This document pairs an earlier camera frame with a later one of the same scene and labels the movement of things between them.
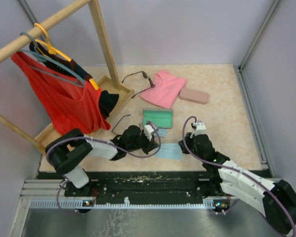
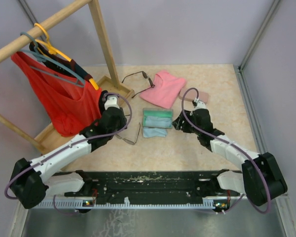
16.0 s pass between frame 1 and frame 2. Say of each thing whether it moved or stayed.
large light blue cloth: moved
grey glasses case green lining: stayed
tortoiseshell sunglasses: stayed
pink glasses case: stayed
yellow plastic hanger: stayed
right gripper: moved
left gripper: moved
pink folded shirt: stayed
